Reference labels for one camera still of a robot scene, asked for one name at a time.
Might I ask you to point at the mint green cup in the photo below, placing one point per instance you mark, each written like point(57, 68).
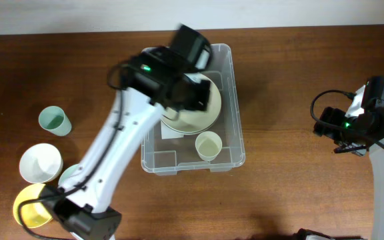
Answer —
point(54, 120)

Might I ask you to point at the mint green bowl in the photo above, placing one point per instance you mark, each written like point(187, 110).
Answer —
point(67, 173)

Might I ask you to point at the clear plastic storage bin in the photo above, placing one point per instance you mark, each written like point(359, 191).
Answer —
point(169, 156)

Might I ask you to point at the yellow bowl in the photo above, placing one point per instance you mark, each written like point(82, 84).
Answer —
point(34, 215)

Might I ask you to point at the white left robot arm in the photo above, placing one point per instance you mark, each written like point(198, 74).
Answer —
point(146, 85)

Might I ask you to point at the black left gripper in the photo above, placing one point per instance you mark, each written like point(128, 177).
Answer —
point(201, 102)

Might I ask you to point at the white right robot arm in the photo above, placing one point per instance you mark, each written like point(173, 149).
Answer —
point(370, 99)

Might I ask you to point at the white paper label in bin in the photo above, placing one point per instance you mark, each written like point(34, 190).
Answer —
point(167, 133)

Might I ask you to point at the cream cup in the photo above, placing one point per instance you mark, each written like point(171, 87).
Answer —
point(208, 145)

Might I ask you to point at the white bowl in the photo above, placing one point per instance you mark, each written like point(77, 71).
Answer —
point(41, 163)

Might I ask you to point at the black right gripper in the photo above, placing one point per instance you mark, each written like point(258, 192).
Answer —
point(319, 129)

